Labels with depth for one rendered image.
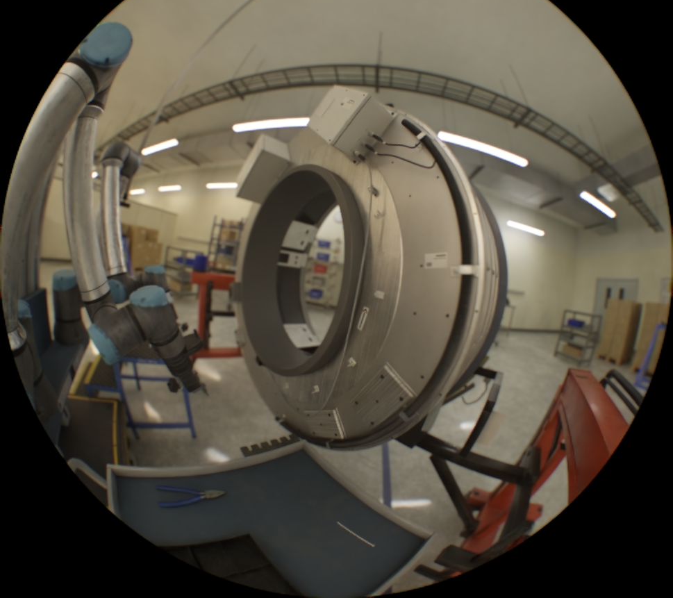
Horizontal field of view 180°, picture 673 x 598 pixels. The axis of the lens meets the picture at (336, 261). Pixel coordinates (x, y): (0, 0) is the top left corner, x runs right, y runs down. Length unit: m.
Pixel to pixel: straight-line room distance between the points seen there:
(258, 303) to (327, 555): 1.11
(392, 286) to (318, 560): 0.63
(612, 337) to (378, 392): 6.24
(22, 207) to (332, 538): 0.78
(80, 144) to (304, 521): 0.91
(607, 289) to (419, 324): 9.19
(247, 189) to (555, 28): 3.80
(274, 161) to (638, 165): 5.29
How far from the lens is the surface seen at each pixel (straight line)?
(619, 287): 9.26
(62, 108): 0.48
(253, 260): 1.22
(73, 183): 0.59
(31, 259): 1.04
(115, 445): 1.20
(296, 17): 3.43
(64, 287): 1.05
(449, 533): 1.44
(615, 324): 6.48
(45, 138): 0.47
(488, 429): 0.91
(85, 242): 0.59
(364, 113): 0.63
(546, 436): 1.00
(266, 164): 1.12
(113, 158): 1.01
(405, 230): 0.49
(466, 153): 4.58
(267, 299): 1.22
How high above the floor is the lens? 1.20
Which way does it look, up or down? 1 degrees up
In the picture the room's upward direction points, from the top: 9 degrees clockwise
